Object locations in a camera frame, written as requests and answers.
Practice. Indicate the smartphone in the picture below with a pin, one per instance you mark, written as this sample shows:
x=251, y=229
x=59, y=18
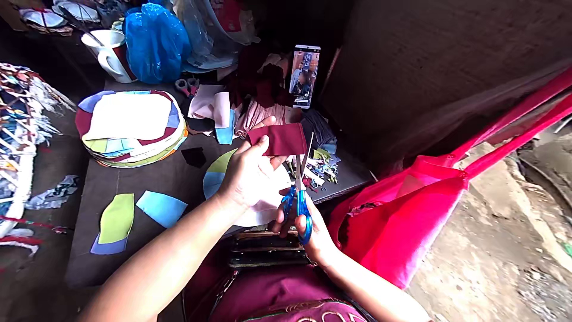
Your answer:
x=305, y=76

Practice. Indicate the periwinkle fabric piece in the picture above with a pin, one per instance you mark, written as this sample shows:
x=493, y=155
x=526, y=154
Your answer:
x=108, y=247

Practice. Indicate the stack of round patchwork pieces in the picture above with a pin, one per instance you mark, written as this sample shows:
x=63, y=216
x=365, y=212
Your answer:
x=134, y=150

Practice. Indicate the pile of dark navy fabric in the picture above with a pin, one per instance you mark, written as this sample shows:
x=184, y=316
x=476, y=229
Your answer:
x=318, y=128

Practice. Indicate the pile of round fabric pieces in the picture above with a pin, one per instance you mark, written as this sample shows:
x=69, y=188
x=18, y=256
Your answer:
x=44, y=18

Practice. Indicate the person's body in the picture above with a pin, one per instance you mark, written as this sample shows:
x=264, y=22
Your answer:
x=272, y=290

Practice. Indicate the bright pink fabric bag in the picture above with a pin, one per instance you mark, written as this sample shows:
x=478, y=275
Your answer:
x=406, y=219

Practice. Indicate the person's left fingers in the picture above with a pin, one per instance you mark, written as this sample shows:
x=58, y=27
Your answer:
x=277, y=161

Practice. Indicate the person's right fingers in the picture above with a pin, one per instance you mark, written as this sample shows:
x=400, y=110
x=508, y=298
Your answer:
x=281, y=221

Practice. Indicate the black fabric piece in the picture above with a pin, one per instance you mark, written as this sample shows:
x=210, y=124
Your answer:
x=194, y=156

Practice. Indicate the person's left thumb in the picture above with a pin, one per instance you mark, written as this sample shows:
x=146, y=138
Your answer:
x=258, y=147

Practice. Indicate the person's left forearm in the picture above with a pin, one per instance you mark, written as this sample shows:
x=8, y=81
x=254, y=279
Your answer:
x=165, y=264

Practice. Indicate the blue plastic bag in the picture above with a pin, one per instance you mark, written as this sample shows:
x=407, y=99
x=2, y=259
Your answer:
x=156, y=44

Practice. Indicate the round patchwork piece with white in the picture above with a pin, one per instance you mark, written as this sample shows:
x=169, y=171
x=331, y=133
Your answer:
x=261, y=217

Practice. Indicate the pale pink fabric piece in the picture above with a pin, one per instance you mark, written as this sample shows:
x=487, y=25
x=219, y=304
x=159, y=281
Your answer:
x=220, y=108

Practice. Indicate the person's left hand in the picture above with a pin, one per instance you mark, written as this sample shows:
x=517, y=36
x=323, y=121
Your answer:
x=247, y=179

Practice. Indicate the light blue fabric piece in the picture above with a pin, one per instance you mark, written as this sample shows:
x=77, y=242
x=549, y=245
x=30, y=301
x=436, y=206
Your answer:
x=161, y=208

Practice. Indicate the dark wooden table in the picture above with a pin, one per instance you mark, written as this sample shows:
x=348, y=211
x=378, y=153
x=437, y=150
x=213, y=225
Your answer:
x=96, y=181

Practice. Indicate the crumpled grey plastic wrapper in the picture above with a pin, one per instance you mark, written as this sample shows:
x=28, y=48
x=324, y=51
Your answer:
x=54, y=194

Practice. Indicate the pile of small fabric scraps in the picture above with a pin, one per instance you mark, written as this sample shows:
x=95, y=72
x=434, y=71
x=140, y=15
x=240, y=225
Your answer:
x=325, y=169

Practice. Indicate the light blue fabric strip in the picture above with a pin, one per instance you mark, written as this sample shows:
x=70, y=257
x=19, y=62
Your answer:
x=225, y=134

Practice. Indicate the clear plastic bag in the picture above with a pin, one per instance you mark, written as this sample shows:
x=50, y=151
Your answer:
x=210, y=38

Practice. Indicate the maroon fabric piece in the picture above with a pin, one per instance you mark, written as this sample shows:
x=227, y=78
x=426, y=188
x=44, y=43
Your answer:
x=281, y=139

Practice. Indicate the person's left index finger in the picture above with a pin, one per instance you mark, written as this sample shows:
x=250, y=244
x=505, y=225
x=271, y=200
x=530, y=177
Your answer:
x=267, y=121

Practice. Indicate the black zippered pouch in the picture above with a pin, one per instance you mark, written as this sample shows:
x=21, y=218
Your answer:
x=268, y=255

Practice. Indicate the lime green fabric piece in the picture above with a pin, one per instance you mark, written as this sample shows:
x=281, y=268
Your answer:
x=117, y=218

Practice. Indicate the person's right forearm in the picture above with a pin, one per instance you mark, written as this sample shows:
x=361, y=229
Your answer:
x=373, y=286

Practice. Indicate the pile of pink fabric pieces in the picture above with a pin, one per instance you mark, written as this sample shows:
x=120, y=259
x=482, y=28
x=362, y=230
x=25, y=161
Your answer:
x=258, y=117

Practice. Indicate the white fabric piece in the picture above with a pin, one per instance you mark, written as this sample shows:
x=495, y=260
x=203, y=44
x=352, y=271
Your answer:
x=132, y=114

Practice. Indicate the pile of dark maroon fabric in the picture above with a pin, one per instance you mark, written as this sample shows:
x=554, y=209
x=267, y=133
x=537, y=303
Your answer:
x=263, y=85

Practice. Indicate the person's right hand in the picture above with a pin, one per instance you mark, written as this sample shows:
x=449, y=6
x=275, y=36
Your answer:
x=319, y=232

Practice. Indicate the white and brown mug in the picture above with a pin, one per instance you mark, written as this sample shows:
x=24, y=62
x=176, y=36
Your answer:
x=109, y=58

